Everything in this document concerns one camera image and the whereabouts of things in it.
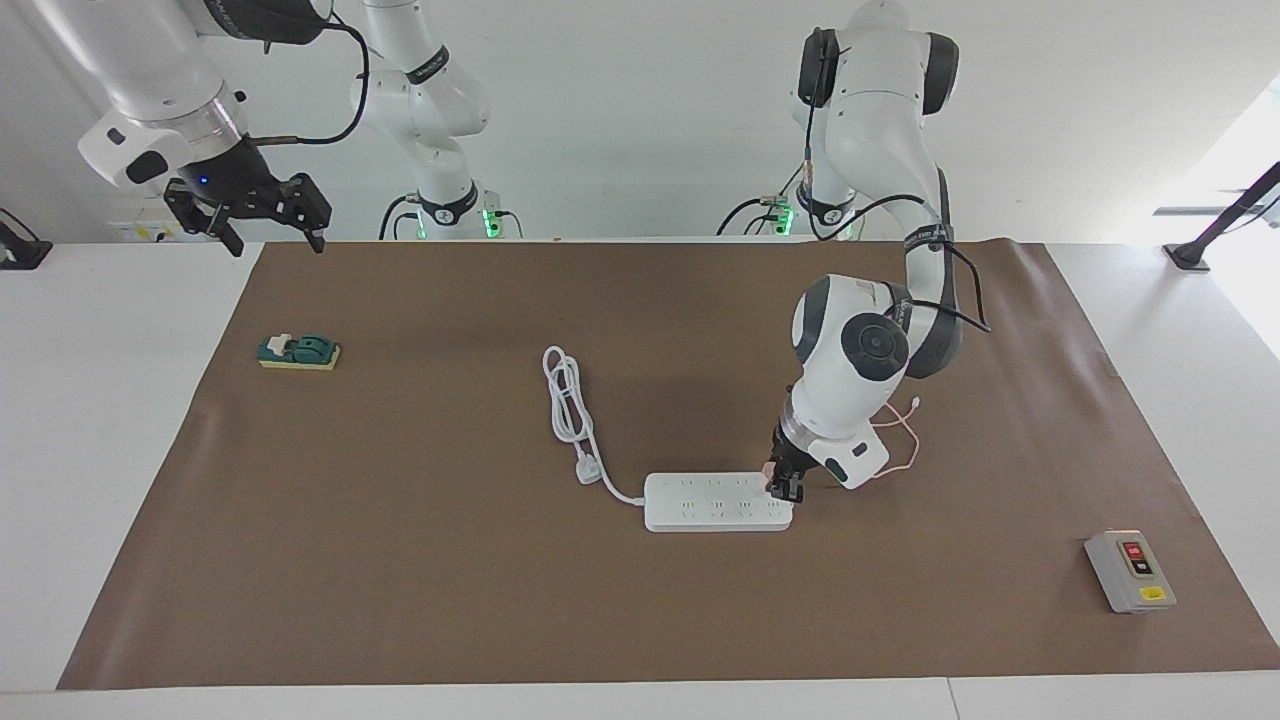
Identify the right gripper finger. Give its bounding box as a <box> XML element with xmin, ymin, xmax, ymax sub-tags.
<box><xmin>270</xmin><ymin>173</ymin><xmax>333</xmax><ymax>253</ymax></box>
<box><xmin>165</xmin><ymin>180</ymin><xmax>244</xmax><ymax>258</ymax></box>

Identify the pink charging cable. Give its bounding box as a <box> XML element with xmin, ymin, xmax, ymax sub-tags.
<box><xmin>868</xmin><ymin>396</ymin><xmax>923</xmax><ymax>479</ymax></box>

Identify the white power strip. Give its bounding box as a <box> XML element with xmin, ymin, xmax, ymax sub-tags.
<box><xmin>643</xmin><ymin>472</ymin><xmax>795</xmax><ymax>533</ymax></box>

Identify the white box with yellow stickers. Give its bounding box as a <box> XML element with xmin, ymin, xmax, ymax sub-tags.
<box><xmin>108</xmin><ymin>220</ymin><xmax>191</xmax><ymax>244</ymax></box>

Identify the brown table mat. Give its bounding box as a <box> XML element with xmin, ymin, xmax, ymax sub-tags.
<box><xmin>57</xmin><ymin>240</ymin><xmax>1280</xmax><ymax>691</ymax></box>

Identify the black base cable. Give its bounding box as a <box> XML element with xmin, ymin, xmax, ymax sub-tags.
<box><xmin>715</xmin><ymin>165</ymin><xmax>809</xmax><ymax>237</ymax></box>
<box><xmin>378</xmin><ymin>193</ymin><xmax>421</xmax><ymax>241</ymax></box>

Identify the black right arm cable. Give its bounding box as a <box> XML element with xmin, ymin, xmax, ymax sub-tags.
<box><xmin>245</xmin><ymin>5</ymin><xmax>373</xmax><ymax>148</ymax></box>

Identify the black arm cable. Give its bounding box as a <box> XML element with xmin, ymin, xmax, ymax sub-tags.
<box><xmin>245</xmin><ymin>5</ymin><xmax>373</xmax><ymax>148</ymax></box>
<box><xmin>800</xmin><ymin>25</ymin><xmax>993</xmax><ymax>336</ymax></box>

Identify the green knife switch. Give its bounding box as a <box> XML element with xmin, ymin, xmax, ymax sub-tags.
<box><xmin>258</xmin><ymin>333</ymin><xmax>342</xmax><ymax>372</ymax></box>

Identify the black clamp mount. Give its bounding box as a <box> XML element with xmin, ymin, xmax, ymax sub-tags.
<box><xmin>0</xmin><ymin>207</ymin><xmax>53</xmax><ymax>271</ymax></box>

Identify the white power cord with plug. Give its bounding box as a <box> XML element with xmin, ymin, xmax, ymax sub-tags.
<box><xmin>542</xmin><ymin>346</ymin><xmax>649</xmax><ymax>506</ymax></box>

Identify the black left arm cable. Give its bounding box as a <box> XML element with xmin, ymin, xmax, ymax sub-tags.
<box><xmin>800</xmin><ymin>25</ymin><xmax>993</xmax><ymax>336</ymax></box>

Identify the grey on-off switch box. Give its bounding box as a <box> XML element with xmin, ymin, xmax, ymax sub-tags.
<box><xmin>1084</xmin><ymin>529</ymin><xmax>1178</xmax><ymax>614</ymax></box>

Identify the black camera stand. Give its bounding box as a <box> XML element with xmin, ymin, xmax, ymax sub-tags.
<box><xmin>1163</xmin><ymin>160</ymin><xmax>1280</xmax><ymax>273</ymax></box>

